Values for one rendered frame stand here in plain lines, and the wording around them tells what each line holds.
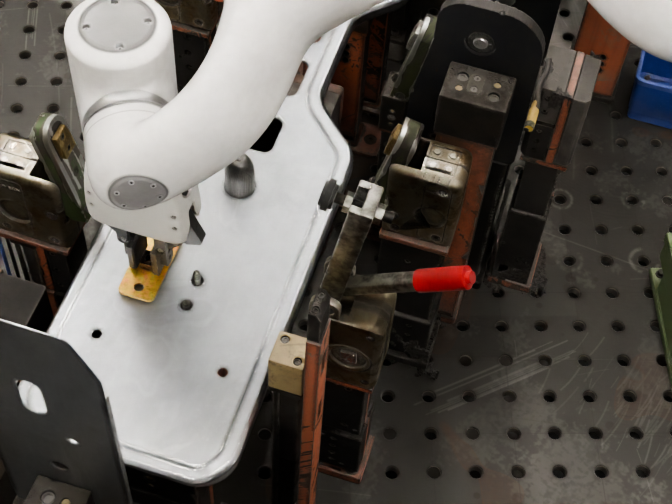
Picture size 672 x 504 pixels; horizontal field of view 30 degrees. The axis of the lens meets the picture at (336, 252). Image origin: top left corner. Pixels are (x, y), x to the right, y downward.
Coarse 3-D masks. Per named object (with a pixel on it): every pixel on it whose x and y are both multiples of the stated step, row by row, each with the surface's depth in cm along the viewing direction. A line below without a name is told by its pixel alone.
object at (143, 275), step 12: (144, 252) 126; (144, 264) 125; (132, 276) 125; (144, 276) 125; (156, 276) 125; (120, 288) 124; (132, 288) 124; (144, 288) 124; (156, 288) 124; (144, 300) 124
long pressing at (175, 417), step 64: (320, 64) 142; (320, 128) 137; (256, 192) 132; (320, 192) 133; (192, 256) 127; (256, 256) 128; (64, 320) 123; (128, 320) 123; (192, 320) 123; (256, 320) 124; (128, 384) 119; (192, 384) 119; (256, 384) 119; (128, 448) 116; (192, 448) 116
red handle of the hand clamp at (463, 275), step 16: (400, 272) 114; (416, 272) 113; (432, 272) 112; (448, 272) 111; (464, 272) 110; (352, 288) 117; (368, 288) 116; (384, 288) 115; (400, 288) 114; (416, 288) 113; (432, 288) 112; (448, 288) 111; (464, 288) 110
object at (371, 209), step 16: (336, 192) 106; (352, 192) 107; (368, 192) 106; (320, 208) 107; (352, 208) 105; (368, 208) 105; (384, 208) 106; (352, 224) 106; (368, 224) 106; (352, 240) 108; (336, 256) 111; (352, 256) 110; (336, 272) 113; (336, 288) 115
